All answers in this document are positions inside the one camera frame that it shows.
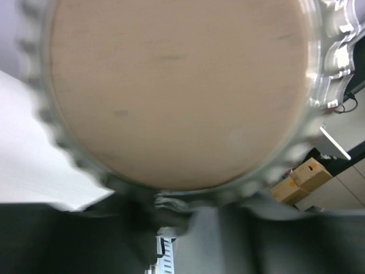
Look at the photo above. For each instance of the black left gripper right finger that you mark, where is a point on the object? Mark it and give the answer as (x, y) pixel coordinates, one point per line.
(236, 239)

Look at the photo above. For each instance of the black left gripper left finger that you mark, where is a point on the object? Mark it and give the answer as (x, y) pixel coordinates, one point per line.
(110, 236)

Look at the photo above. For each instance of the cream ribbed cup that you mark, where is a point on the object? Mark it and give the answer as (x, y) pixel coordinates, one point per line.
(181, 104)

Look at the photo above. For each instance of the cardboard box lower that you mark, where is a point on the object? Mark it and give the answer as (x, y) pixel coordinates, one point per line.
(288, 192)

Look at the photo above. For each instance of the cardboard box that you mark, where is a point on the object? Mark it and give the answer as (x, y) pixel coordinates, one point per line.
(288, 192)
(310, 175)

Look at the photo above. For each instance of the cardboard box upper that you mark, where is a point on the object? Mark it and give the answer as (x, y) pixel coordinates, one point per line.
(310, 175)

